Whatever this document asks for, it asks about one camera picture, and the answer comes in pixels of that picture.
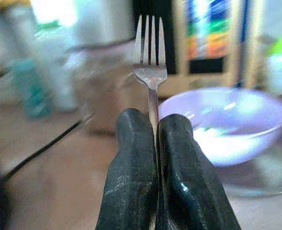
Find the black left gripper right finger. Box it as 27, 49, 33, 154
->
155, 114, 242, 230

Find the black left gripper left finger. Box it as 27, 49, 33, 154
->
95, 107, 159, 230

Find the silver metal fork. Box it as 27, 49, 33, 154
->
133, 14, 168, 154

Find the purple plastic bowl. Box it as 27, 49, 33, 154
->
158, 86, 282, 167

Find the small teal bottle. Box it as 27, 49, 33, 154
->
11, 59, 53, 118

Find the white jug green lid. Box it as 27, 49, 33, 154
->
32, 21, 80, 111

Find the cream water ionizer appliance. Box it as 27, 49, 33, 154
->
133, 0, 253, 90

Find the white bottle green cap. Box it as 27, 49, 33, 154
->
262, 35, 282, 98

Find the white water filter appliance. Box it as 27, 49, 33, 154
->
76, 0, 135, 46

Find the black counter cable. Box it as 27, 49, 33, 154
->
3, 114, 95, 181

